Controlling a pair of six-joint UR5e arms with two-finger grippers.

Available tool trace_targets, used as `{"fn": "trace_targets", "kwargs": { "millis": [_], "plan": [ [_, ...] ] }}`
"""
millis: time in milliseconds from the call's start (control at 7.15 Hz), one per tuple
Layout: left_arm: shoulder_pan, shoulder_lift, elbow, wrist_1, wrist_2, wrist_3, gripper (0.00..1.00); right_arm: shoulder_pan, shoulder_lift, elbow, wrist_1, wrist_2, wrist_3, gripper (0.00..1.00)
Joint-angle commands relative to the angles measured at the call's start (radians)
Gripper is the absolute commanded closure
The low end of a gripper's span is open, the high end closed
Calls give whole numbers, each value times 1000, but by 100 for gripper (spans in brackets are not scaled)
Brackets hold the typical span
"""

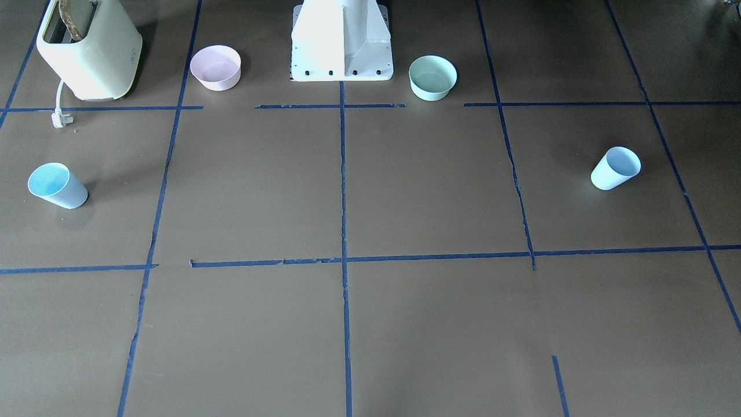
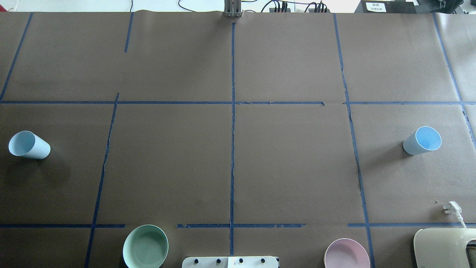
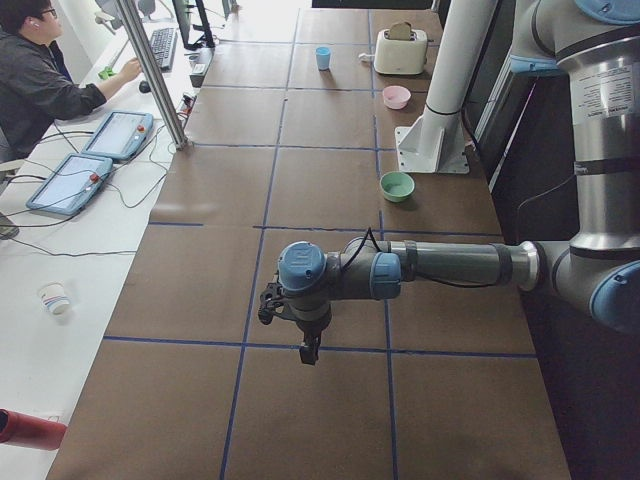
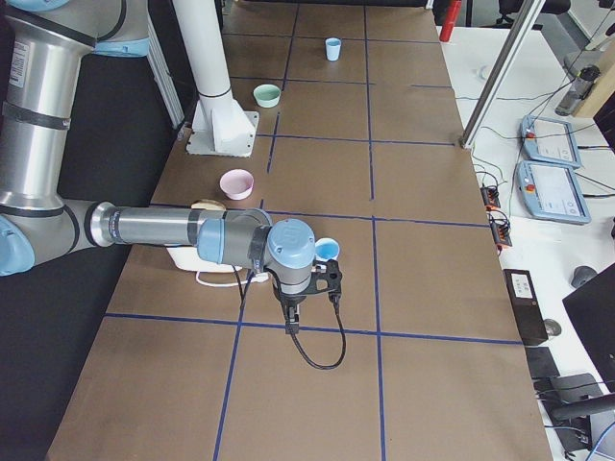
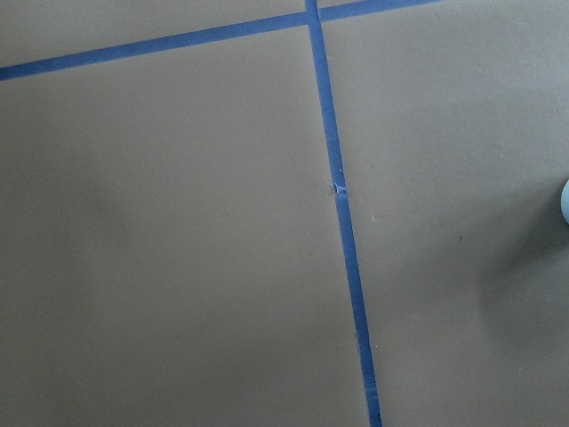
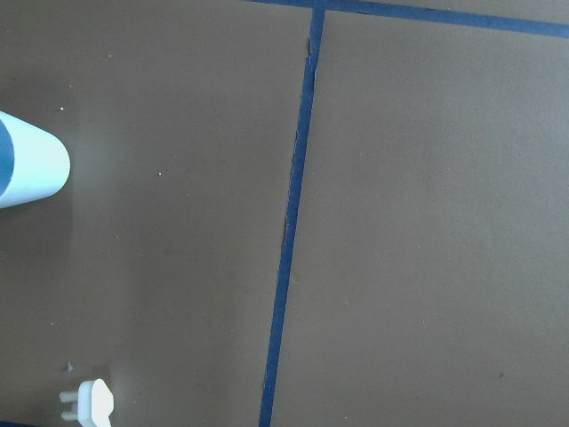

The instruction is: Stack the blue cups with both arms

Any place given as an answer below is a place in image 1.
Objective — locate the pink bowl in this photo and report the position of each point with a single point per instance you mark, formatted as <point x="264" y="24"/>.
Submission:
<point x="216" y="67"/>

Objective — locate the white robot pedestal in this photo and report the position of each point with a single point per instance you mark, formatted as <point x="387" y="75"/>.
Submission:
<point x="341" y="41"/>

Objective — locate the mint green bowl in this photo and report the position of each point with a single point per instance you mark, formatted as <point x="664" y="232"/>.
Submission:
<point x="432" y="77"/>

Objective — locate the light blue cup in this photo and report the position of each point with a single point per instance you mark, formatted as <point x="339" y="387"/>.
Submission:
<point x="55" y="183"/>
<point x="618" y="165"/>

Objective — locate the toast slice in toaster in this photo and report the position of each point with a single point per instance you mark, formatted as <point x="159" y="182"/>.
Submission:
<point x="73" y="14"/>

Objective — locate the cream toaster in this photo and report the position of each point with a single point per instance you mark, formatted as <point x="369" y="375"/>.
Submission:
<point x="100" y="67"/>

